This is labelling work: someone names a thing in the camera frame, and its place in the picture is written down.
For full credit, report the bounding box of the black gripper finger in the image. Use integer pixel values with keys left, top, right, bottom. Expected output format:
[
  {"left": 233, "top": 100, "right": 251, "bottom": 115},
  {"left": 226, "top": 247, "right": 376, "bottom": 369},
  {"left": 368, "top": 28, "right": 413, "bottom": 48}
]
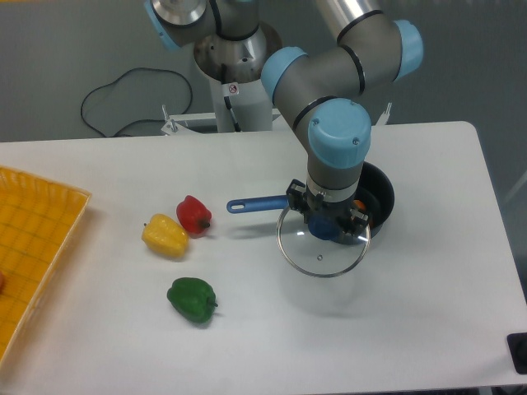
[
  {"left": 286, "top": 179, "right": 307, "bottom": 214},
  {"left": 337, "top": 208, "right": 369, "bottom": 244}
]

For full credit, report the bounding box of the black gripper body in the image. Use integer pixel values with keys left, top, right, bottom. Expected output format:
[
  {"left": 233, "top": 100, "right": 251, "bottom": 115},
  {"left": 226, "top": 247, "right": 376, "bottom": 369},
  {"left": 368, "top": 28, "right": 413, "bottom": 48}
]
[{"left": 305, "top": 190, "right": 357, "bottom": 231}]

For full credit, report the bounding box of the glass pot lid blue knob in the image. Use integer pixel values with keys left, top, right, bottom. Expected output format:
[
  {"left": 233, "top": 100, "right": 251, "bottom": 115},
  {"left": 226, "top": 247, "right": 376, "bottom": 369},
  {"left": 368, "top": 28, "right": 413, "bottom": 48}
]
[{"left": 276, "top": 207, "right": 371, "bottom": 278}]

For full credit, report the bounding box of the green bell pepper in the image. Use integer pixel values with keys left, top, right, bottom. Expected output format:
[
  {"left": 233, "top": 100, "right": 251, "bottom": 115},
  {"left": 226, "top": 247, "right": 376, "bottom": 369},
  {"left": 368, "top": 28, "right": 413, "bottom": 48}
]
[{"left": 166, "top": 277, "right": 218, "bottom": 324}]

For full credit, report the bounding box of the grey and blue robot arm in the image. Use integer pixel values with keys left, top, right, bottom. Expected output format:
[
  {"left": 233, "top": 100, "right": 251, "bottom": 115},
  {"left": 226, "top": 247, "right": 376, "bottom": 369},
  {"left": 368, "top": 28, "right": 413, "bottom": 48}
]
[{"left": 144, "top": 1, "right": 423, "bottom": 244}]

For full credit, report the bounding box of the orange bell pepper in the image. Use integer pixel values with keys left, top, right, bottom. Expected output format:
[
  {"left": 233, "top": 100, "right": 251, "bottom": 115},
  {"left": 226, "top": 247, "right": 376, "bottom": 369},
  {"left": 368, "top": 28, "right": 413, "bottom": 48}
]
[{"left": 353, "top": 199, "right": 374, "bottom": 227}]

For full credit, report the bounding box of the red bell pepper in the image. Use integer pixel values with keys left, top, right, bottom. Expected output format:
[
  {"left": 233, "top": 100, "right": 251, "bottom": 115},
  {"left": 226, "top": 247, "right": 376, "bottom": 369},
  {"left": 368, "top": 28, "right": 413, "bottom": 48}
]
[{"left": 175, "top": 195, "right": 212, "bottom": 235}]

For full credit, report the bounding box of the yellow bell pepper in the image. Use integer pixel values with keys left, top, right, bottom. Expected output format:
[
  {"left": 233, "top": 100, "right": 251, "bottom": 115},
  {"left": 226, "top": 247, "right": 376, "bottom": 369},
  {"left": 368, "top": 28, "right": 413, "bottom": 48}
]
[{"left": 141, "top": 213, "right": 189, "bottom": 258}]

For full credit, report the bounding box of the black device at table edge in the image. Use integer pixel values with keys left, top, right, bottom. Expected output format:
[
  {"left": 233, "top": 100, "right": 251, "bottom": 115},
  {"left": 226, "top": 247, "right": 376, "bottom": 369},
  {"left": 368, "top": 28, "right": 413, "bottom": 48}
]
[{"left": 506, "top": 332, "right": 527, "bottom": 374}]

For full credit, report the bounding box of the yellow wicker basket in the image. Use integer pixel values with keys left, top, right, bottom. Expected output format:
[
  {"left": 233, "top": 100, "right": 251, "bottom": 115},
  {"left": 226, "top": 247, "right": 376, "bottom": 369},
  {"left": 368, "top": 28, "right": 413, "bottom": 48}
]
[{"left": 1, "top": 165, "right": 91, "bottom": 361}]

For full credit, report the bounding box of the dark pot with blue handle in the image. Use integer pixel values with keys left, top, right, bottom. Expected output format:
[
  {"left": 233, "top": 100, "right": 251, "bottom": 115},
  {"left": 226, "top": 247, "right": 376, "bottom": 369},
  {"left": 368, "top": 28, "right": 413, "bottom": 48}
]
[{"left": 226, "top": 161, "right": 394, "bottom": 239}]

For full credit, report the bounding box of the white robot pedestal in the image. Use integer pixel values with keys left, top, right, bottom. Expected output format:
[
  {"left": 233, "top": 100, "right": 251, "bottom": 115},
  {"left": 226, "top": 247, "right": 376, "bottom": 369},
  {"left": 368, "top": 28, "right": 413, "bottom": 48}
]
[{"left": 160, "top": 22, "right": 392, "bottom": 136}]

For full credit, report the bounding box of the black cable on floor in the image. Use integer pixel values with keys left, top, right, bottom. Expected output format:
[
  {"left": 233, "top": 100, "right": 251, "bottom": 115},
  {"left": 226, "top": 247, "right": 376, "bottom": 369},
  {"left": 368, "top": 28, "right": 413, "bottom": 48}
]
[{"left": 80, "top": 67, "right": 194, "bottom": 138}]

